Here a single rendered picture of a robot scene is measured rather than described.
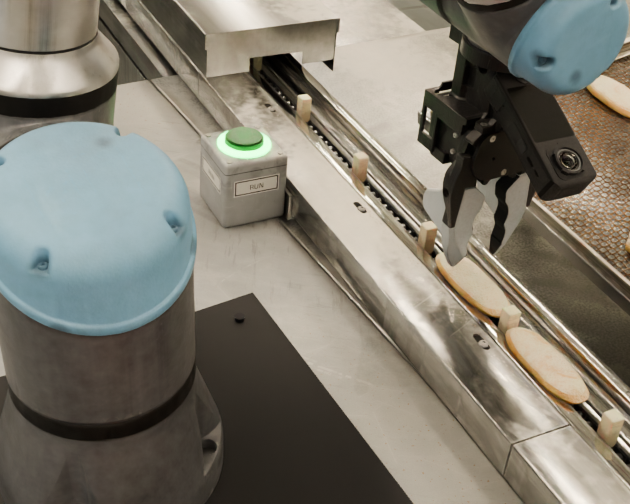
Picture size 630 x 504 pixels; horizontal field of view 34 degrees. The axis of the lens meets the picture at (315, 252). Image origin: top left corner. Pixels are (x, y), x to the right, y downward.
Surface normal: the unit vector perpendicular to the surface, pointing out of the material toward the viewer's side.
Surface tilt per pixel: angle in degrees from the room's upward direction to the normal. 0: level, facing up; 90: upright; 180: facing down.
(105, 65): 53
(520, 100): 28
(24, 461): 76
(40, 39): 92
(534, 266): 0
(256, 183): 90
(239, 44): 90
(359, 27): 0
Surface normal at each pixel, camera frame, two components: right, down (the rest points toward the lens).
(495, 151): 0.49, 0.54
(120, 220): 0.12, -0.69
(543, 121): 0.29, -0.46
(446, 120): -0.86, 0.24
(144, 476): 0.48, 0.32
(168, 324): 0.80, 0.42
